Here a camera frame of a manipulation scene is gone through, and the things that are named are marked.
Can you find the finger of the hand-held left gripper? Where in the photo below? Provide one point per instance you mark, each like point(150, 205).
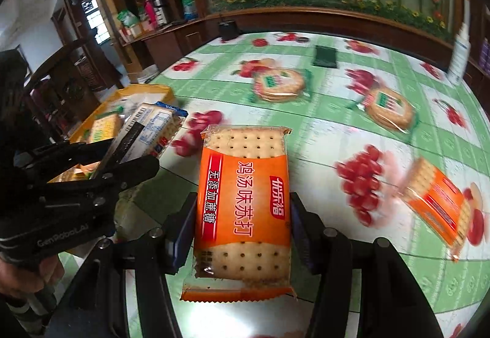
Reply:
point(141, 166)
point(76, 154)

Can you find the blue white cracker packet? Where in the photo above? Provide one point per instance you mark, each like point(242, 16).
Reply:
point(157, 123)

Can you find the person's left forearm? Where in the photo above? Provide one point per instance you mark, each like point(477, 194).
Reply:
point(30, 313)

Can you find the yellow cardboard box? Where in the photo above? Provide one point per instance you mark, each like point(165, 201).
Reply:
point(115, 96)

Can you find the orange cracker packet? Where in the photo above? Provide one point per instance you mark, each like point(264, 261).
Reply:
point(245, 207)
point(436, 200)

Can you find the green white can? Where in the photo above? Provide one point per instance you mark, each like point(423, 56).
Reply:
point(188, 4)

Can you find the yellow green cracker packet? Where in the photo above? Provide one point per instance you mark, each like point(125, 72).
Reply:
point(102, 129)

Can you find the small black box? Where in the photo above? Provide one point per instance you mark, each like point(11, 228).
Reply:
point(228, 30)

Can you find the white spray bottle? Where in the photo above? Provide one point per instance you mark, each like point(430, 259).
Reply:
point(458, 58)

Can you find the black thermos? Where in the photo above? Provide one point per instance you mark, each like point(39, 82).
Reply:
point(160, 10)

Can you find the person's left hand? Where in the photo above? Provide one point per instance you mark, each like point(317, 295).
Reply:
point(21, 278)

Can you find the pink bottle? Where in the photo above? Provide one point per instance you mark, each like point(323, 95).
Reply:
point(150, 13)

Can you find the flat black pouch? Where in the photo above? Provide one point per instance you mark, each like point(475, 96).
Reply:
point(325, 56)

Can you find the dark wooden chair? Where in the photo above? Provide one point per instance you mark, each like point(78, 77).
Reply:
point(69, 85)

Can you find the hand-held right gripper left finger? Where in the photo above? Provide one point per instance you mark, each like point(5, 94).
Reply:
point(180, 236)

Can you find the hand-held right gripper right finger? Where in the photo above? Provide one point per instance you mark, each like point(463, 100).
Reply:
point(302, 232)

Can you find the green white bag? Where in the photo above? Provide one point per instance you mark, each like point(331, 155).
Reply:
point(128, 20)

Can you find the round cookie packet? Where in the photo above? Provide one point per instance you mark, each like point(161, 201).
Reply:
point(279, 84)
point(390, 108)

